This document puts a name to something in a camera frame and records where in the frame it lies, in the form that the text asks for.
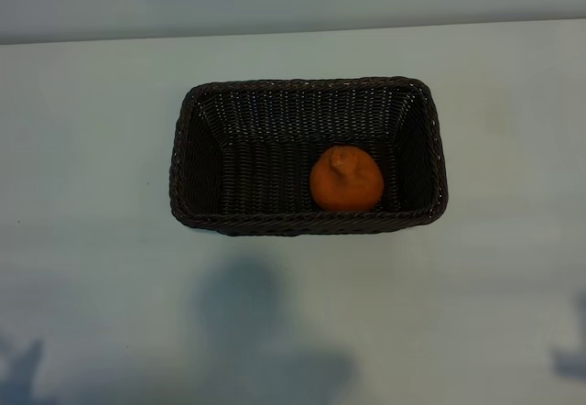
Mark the dark brown wicker basket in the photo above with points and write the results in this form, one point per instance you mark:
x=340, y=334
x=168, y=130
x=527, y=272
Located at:
x=256, y=167

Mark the orange fruit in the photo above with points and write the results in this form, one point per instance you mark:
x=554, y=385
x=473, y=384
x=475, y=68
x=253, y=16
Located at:
x=345, y=185

